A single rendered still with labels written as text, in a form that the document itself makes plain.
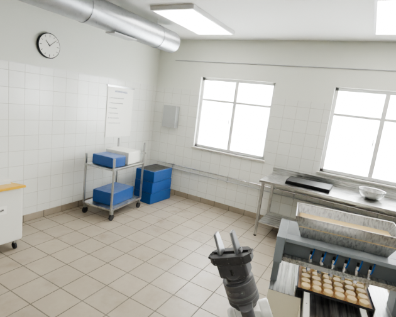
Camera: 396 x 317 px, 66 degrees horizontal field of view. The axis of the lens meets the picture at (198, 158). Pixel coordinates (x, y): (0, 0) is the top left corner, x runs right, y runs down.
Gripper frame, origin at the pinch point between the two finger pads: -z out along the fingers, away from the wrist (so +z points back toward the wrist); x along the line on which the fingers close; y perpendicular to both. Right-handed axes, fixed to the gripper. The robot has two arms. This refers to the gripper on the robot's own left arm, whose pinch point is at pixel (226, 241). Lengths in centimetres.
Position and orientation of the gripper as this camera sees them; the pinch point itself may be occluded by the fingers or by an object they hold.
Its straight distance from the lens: 87.3
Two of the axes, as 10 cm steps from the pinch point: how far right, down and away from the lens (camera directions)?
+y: -3.9, 2.5, -8.9
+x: 8.7, -2.0, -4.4
